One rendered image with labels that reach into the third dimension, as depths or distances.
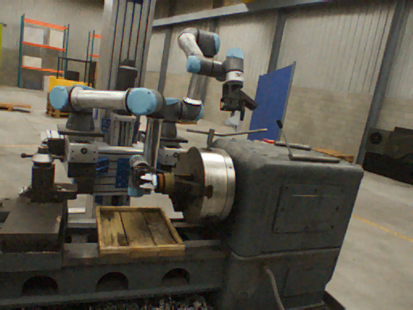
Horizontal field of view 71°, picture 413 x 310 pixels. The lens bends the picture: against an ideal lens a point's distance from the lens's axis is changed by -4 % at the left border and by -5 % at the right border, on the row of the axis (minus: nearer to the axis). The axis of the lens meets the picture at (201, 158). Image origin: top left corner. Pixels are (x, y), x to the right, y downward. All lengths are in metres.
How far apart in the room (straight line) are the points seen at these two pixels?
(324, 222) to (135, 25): 1.46
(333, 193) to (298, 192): 0.19
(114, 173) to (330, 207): 1.13
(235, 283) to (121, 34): 1.45
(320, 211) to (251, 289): 0.44
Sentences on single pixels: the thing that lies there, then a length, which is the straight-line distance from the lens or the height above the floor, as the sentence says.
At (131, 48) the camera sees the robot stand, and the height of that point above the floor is 1.64.
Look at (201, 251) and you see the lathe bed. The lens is 1.19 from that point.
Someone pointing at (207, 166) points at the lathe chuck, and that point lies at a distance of 1.11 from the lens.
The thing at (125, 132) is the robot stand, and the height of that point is 1.15.
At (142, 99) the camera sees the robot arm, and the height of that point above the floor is 1.38.
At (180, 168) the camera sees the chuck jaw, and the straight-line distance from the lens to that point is 1.22.
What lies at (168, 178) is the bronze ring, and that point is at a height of 1.11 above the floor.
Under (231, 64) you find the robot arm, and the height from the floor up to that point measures 1.59.
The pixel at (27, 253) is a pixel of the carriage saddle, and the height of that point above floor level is 0.92.
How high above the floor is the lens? 1.45
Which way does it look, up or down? 12 degrees down
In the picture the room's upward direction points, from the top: 10 degrees clockwise
